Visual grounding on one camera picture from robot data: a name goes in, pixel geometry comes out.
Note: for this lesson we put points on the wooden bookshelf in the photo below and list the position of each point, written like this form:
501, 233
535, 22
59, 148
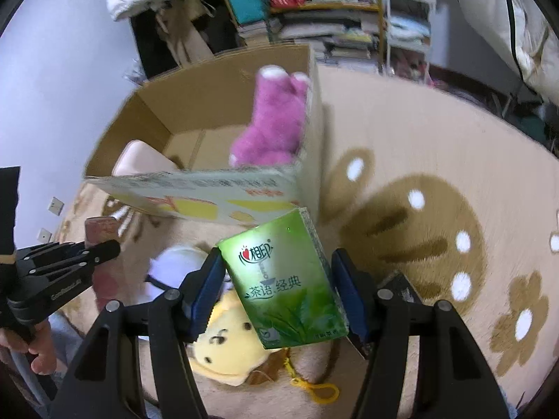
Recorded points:
332, 4

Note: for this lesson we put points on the wall socket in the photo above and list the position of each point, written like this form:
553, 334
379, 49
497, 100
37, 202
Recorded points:
55, 206

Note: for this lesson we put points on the purple white plush doll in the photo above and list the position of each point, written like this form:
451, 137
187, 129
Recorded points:
169, 269

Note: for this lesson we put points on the white rolling cart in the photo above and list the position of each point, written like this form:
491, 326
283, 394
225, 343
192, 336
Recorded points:
409, 38

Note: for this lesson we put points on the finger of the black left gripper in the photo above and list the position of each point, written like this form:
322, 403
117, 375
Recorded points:
94, 252

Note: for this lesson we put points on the light pink tissue pack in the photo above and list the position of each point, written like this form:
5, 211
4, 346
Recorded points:
140, 158

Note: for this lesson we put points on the yellow bear plush keychain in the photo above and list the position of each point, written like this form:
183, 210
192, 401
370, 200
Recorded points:
230, 352

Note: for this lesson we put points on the stack of books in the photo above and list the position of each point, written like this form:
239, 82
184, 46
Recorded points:
346, 38

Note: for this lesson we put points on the cardboard box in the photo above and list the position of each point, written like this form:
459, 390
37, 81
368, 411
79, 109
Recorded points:
192, 117

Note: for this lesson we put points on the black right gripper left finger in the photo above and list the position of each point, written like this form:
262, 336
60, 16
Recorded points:
104, 378

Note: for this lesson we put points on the pink plush toy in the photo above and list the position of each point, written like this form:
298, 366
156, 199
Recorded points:
278, 120

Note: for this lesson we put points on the cream duvet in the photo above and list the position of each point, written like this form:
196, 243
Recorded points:
520, 34

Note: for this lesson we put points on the left hand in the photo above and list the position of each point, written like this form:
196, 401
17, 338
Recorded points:
41, 347

